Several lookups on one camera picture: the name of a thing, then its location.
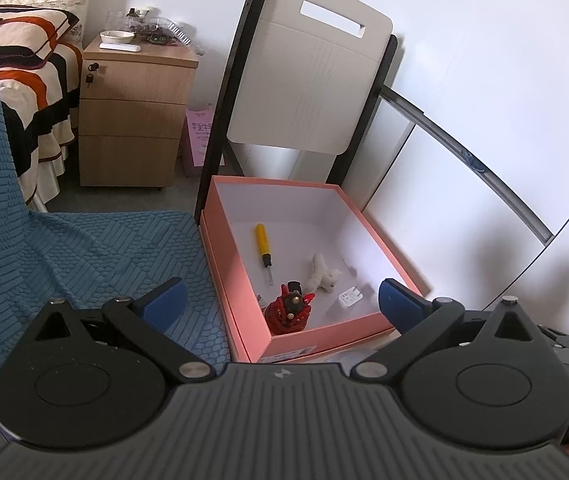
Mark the white plush toy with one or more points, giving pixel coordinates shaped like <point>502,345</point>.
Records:
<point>320,267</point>

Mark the clear plastic container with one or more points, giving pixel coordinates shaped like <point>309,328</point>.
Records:
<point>159,24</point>

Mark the striped pillow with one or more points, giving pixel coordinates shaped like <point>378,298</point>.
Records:
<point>29,25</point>

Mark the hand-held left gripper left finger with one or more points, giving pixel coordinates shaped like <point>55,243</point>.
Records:
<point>164,305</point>

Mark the grey metal bar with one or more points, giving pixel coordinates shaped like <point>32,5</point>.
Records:
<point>457,147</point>

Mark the white flat remote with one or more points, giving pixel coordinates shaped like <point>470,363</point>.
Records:
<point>119,47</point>

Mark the red tasselled toy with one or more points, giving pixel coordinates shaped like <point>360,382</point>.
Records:
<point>284,317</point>

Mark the white charger plug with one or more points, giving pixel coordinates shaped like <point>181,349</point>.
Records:
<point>350,300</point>

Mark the black key in lock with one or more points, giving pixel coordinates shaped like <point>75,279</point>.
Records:
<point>93,72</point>

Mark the pink paper bag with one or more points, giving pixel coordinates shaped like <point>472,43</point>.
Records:
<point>197,140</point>

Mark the wooden nightstand with drawers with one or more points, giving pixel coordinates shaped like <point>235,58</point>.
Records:
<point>129,120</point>

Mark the blue textured sofa cover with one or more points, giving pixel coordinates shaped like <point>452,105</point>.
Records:
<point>89,245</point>

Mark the pink cardboard box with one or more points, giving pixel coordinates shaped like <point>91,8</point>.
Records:
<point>284,200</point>

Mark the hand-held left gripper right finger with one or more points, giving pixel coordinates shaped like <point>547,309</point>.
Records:
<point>397,305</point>

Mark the dark small bottle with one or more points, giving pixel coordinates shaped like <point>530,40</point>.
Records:
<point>133,17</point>

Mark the white folding chair black frame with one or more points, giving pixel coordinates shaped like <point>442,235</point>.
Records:
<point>309,70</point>

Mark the white bowl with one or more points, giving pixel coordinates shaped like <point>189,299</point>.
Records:
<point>117,36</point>

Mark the striped bed blanket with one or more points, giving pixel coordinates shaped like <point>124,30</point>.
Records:
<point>19,100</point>

